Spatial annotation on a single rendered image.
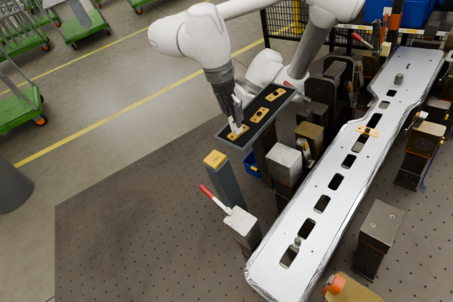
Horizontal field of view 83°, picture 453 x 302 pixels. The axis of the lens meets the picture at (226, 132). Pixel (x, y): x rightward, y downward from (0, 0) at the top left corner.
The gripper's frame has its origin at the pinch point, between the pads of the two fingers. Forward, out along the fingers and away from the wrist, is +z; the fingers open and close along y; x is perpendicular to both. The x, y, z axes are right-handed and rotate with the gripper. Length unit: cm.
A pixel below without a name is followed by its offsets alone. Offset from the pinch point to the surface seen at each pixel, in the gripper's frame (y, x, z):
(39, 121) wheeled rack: -352, -110, 110
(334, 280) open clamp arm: 51, -15, 9
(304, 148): 18.7, 13.8, 12.0
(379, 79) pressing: 13, 73, 20
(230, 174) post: 5.8, -11.1, 13.1
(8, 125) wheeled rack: -346, -139, 93
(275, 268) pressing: 36.8, -21.6, 20.0
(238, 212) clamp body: 18.8, -18.9, 14.0
